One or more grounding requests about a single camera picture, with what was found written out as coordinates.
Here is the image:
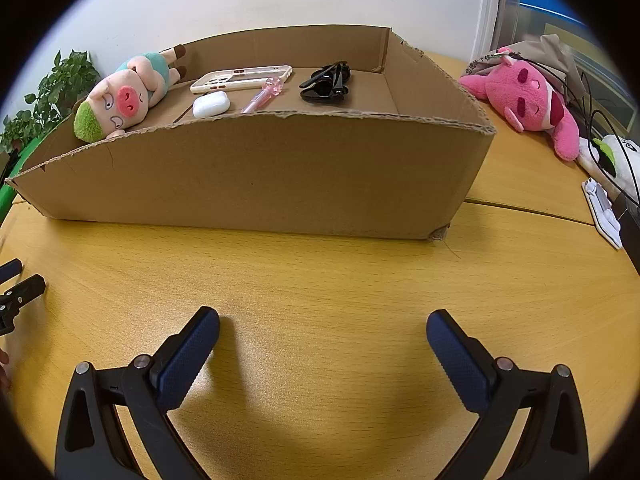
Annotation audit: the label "green plant stand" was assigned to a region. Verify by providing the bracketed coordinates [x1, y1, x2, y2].
[0, 150, 26, 221]

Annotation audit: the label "dark box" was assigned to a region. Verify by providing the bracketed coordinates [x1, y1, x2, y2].
[614, 194, 640, 251]

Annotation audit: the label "cardboard box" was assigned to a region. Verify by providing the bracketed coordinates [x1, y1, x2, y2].
[4, 24, 497, 241]

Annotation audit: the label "black cable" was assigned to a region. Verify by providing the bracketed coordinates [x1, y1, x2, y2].
[520, 57, 640, 206]

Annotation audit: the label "pink plush toy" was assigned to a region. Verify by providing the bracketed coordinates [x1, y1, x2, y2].
[459, 47, 581, 162]

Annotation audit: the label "white phone case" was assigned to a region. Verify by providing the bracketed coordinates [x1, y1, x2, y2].
[190, 64, 293, 95]

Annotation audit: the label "grey cloth bag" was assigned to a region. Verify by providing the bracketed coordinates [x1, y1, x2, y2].
[465, 34, 583, 111]

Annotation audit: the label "green potted plant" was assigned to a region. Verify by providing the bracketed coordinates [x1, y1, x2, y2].
[0, 50, 101, 153]

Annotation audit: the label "glass window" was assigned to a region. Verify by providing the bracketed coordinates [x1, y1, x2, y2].
[500, 0, 640, 131]

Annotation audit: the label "white earbuds case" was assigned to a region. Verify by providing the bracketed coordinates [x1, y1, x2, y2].
[192, 91, 231, 119]

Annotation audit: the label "pig plush toy green hat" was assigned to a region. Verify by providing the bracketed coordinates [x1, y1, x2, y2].
[73, 44, 187, 142]

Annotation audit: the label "black sunglasses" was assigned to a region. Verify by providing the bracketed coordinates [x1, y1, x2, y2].
[299, 61, 352, 105]

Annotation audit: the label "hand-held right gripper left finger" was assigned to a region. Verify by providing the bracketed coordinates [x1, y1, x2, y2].
[55, 306, 221, 480]

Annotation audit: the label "pink pen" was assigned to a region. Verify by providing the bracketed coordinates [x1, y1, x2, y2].
[240, 77, 285, 114]

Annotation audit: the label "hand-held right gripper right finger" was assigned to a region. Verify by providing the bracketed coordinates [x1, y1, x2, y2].
[426, 309, 591, 480]

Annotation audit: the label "white plush toy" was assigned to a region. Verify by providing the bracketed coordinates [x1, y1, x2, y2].
[577, 134, 640, 196]

